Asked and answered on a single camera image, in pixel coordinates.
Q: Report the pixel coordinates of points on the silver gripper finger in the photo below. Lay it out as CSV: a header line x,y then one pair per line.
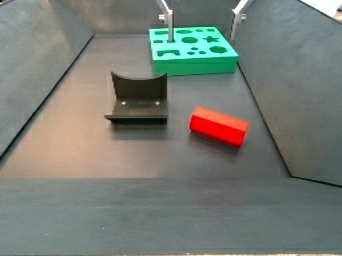
x,y
240,16
166,17

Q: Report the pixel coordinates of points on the black curved holder stand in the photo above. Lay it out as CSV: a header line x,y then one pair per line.
x,y
141,98

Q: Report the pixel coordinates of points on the red hexagonal prism block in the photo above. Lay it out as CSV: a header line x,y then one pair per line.
x,y
218,126

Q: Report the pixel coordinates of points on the green foam shape-sorter block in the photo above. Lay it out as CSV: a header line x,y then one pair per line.
x,y
200,51

